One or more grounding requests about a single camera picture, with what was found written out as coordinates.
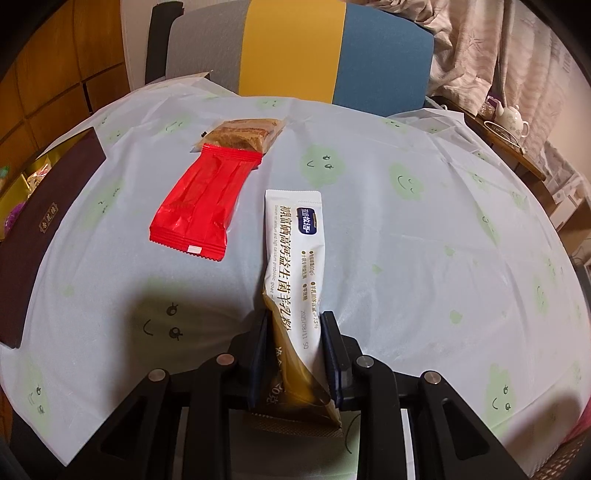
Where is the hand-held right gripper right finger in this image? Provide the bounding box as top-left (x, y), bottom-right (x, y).
top-left (321, 311), bottom-right (529, 480)

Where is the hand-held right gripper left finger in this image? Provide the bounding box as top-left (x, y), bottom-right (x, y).
top-left (60, 310), bottom-right (273, 480)

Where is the white and gold stick packet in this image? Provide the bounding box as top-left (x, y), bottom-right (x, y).
top-left (261, 189), bottom-right (345, 428)

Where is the maroon gift box gold interior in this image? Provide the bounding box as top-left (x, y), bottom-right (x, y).
top-left (0, 127), bottom-right (108, 350)

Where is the beige biscuit packet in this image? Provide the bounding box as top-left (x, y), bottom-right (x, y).
top-left (25, 154), bottom-right (63, 188)

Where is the pale tablecloth with green faces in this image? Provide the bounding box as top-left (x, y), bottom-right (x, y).
top-left (0, 74), bottom-right (591, 480)

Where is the red snack packet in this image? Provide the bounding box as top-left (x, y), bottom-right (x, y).
top-left (148, 143), bottom-right (264, 263)

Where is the clear packet of brown cake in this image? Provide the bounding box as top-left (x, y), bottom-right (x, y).
top-left (190, 117), bottom-right (288, 154)

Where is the wooden side table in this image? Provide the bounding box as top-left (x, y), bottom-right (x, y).
top-left (427, 95), bottom-right (548, 182)

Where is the white patterned plate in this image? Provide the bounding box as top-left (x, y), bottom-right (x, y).
top-left (482, 120), bottom-right (525, 149)

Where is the purple patterned jar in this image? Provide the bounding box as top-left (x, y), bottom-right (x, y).
top-left (478, 95), bottom-right (502, 119)

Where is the white teapot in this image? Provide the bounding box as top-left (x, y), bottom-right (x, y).
top-left (495, 104), bottom-right (532, 139)

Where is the grey yellow blue chair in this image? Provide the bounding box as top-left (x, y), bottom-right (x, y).
top-left (147, 0), bottom-right (435, 118)

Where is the wooden wardrobe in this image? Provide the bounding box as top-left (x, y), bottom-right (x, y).
top-left (0, 0), bottom-right (134, 153)

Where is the patterned beige curtain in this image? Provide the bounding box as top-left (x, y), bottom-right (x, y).
top-left (411, 0), bottom-right (591, 155)

